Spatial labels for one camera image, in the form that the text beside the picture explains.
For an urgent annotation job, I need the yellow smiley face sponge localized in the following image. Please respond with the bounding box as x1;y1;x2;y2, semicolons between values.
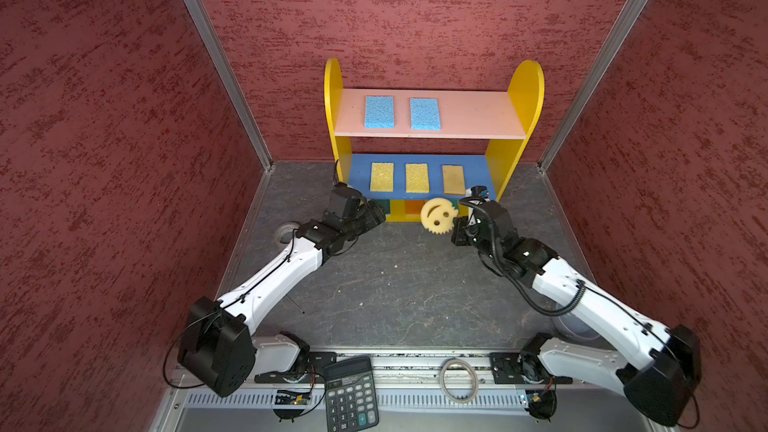
420;198;458;235

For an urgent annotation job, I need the tan yellow sponge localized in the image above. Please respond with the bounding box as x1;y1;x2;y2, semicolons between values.
442;165;466;196

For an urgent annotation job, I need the blue sponge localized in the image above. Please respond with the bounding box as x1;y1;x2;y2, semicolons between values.
409;98;441;131
364;95;395;129

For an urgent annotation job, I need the dark green scouring sponge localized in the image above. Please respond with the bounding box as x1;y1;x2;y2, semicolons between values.
370;199;389;209

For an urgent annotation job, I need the orange sponge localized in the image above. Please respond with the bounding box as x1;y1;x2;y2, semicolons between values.
404;200;424;218

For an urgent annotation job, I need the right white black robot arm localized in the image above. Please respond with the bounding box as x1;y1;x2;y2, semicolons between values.
452;196;702;427

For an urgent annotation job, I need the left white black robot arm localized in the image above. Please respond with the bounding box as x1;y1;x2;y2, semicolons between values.
173;195;385;397

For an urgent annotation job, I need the yellow pink blue shelf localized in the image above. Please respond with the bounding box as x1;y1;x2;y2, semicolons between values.
324;58;545;222

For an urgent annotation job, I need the clear tape roll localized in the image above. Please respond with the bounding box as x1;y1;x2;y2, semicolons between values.
274;222;300;246

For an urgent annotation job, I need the black desk calculator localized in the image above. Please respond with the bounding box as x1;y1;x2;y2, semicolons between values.
325;355;380;432

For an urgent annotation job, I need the left small circuit board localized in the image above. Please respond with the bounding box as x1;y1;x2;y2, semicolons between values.
274;390;312;407

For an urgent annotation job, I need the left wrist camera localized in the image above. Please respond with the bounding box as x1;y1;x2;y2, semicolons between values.
326;182;364;222

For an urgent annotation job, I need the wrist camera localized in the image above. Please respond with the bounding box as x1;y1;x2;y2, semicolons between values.
470;186;489;201
326;182;364;222

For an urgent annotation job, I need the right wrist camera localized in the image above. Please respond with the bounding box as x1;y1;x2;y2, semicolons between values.
470;186;489;201

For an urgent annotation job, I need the red handled screwdriver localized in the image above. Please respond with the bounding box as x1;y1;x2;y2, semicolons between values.
285;296;306;315

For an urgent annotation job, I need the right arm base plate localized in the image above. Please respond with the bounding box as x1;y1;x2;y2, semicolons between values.
489;352;573;386

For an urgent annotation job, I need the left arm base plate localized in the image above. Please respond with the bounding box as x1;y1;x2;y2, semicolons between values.
253;351;338;384

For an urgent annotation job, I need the clear tape ring front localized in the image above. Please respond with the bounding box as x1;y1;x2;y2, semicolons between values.
437;357;480;405

